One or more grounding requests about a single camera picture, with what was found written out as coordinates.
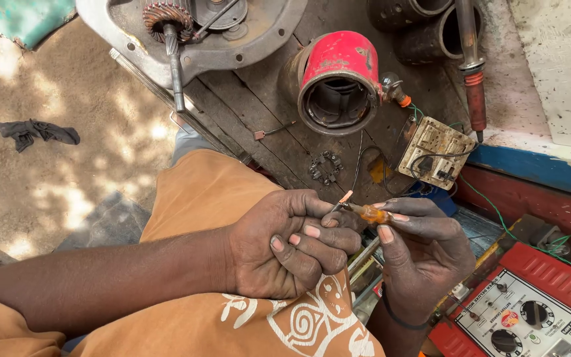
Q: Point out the person's right hand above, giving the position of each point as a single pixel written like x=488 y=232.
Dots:
x=424 y=258

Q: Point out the person's left hand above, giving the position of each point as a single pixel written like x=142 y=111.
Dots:
x=265 y=263

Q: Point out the blue box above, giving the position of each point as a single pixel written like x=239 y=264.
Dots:
x=436 y=198

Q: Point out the tray of assorted tools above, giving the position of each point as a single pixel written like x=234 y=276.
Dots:
x=365 y=272

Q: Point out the black wrist band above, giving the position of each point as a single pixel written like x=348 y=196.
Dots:
x=389 y=312

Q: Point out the orange printed garment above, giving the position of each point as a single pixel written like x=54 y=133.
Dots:
x=196 y=198

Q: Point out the yellow tape piece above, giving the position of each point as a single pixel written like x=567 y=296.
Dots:
x=378 y=171

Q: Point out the black brush holder plate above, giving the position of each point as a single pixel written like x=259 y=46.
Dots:
x=326 y=167

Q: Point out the red battery charger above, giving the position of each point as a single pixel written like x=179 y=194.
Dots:
x=528 y=307

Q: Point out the dark metal clamp part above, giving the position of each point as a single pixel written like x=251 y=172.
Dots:
x=543 y=235

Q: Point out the grey trousers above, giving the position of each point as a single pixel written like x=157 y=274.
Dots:
x=189 y=144

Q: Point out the clear light bulb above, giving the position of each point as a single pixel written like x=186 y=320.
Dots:
x=389 y=84

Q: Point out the red cylindrical motor housing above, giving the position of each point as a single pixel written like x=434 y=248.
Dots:
x=340 y=64

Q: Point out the black metal cylinder housing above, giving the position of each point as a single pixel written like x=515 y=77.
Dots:
x=424 y=44
x=394 y=12

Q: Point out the white blue painted wooden counter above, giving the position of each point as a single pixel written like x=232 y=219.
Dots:
x=553 y=74

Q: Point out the long metal edge bar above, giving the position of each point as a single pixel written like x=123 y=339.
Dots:
x=141 y=75

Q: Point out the grey metal motor end cover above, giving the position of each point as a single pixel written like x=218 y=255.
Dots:
x=260 y=34

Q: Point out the copper armature with steel shaft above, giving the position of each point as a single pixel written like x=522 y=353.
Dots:
x=172 y=44

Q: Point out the black cloth rag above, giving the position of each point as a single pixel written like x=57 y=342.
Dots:
x=37 y=131

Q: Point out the teal painted metal panel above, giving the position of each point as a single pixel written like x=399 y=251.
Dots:
x=23 y=17

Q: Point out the dirty white switch socket board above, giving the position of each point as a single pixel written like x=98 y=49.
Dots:
x=436 y=148

